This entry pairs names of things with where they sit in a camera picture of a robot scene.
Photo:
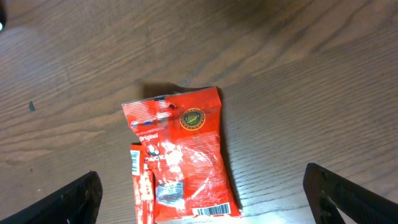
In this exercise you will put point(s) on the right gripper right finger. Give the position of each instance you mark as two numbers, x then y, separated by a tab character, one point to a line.
329	195

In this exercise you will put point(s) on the red snack bag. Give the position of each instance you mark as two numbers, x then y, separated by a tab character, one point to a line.
177	167

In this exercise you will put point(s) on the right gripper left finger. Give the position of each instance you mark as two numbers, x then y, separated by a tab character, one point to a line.
76	203

